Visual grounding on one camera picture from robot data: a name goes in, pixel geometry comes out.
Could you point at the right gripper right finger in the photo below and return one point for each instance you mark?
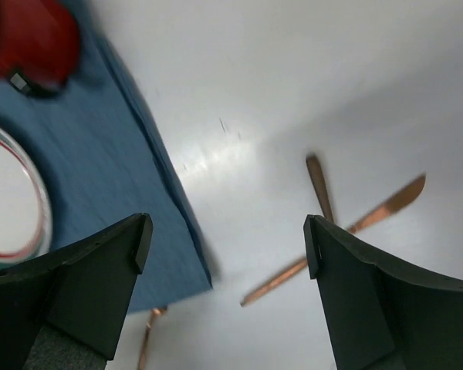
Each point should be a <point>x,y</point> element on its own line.
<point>383,312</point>

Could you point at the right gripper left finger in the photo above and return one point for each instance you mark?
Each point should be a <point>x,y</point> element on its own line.
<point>66,309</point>

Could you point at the copper fork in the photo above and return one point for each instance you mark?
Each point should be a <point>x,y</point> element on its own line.
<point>155,313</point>

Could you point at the copper knife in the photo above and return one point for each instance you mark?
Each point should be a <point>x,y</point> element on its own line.
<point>389,207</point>

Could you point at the white plate green red rim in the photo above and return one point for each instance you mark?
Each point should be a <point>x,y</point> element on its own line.
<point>25,209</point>

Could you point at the blue cloth placemat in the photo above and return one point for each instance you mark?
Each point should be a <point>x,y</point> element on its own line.
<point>102,158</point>

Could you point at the red mug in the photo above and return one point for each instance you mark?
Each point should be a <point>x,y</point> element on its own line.
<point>39,46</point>

